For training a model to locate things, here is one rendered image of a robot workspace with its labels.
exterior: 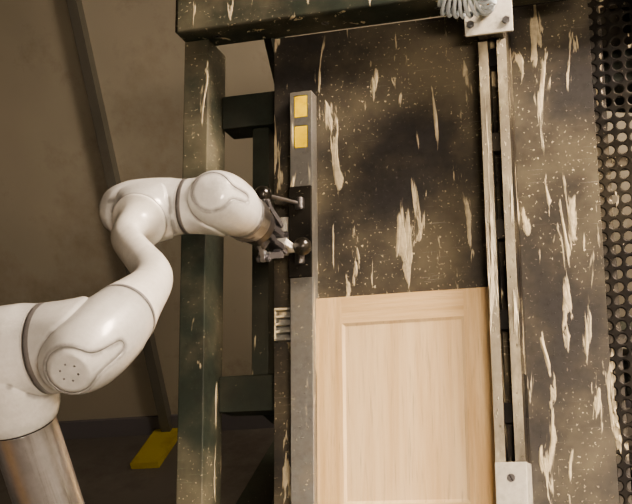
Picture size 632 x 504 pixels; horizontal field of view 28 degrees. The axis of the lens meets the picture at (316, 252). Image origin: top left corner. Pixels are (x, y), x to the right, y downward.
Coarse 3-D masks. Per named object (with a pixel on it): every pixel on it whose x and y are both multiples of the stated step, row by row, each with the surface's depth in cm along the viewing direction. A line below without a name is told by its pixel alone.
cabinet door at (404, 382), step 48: (480, 288) 256; (336, 336) 263; (384, 336) 260; (432, 336) 257; (480, 336) 254; (336, 384) 260; (384, 384) 258; (432, 384) 255; (480, 384) 252; (336, 432) 258; (384, 432) 256; (432, 432) 253; (480, 432) 249; (336, 480) 256; (384, 480) 253; (432, 480) 250; (480, 480) 247
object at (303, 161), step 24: (312, 96) 276; (312, 120) 274; (312, 144) 273; (312, 168) 271; (312, 192) 270; (312, 216) 269; (312, 240) 267; (312, 264) 266; (312, 288) 265; (312, 312) 263; (312, 336) 262; (312, 360) 261; (312, 384) 260; (312, 408) 259; (312, 432) 258; (312, 456) 256; (312, 480) 255
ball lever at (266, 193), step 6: (264, 186) 261; (258, 192) 260; (264, 192) 260; (270, 192) 261; (264, 198) 260; (270, 198) 261; (276, 198) 264; (282, 198) 265; (300, 198) 268; (294, 204) 268; (300, 204) 268
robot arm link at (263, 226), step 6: (264, 204) 233; (264, 210) 231; (264, 216) 231; (270, 216) 234; (264, 222) 232; (270, 222) 234; (258, 228) 230; (264, 228) 233; (252, 234) 231; (258, 234) 232; (264, 234) 234; (240, 240) 234; (246, 240) 234; (252, 240) 234
